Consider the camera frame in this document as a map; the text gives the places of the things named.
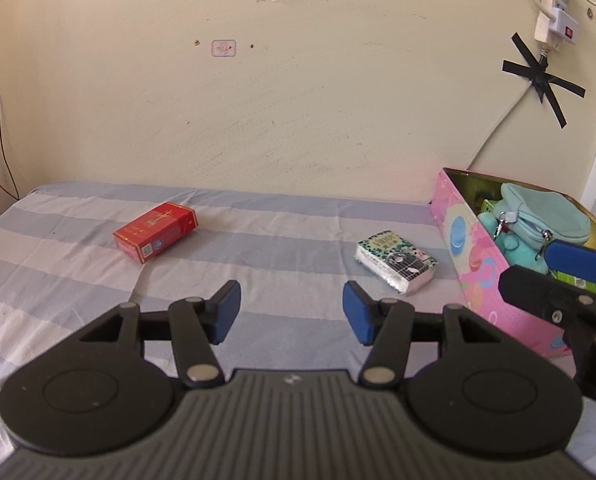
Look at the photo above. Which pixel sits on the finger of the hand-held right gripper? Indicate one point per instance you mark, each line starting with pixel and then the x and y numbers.
pixel 583 262
pixel 533 290

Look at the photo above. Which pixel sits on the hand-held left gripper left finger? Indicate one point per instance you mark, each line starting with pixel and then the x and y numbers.
pixel 225 317

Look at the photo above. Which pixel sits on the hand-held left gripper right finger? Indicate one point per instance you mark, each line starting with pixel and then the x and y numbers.
pixel 355 317

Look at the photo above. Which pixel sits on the large green medicine box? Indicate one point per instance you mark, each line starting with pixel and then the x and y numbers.
pixel 578 280

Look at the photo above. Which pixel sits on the teal plush toy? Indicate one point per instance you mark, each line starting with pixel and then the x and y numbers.
pixel 515 252

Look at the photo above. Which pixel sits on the pink biscuit tin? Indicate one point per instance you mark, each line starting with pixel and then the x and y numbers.
pixel 478 270

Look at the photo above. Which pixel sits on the teal zip coin pouch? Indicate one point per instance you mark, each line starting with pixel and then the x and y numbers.
pixel 548 215

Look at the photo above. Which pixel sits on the small green box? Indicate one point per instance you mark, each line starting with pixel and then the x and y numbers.
pixel 487 206

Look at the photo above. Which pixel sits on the patterned tissue pack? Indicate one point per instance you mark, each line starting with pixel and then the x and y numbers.
pixel 393 260

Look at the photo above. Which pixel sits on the striped bed sheet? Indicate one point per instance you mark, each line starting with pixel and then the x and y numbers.
pixel 278 225

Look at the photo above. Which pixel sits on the red cigarette box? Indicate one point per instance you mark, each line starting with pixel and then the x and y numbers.
pixel 153 232

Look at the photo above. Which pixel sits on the crossed black tape strips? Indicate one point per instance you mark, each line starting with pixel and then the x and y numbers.
pixel 543 80

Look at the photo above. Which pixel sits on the small white wall sticker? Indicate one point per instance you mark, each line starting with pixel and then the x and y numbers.
pixel 224 48

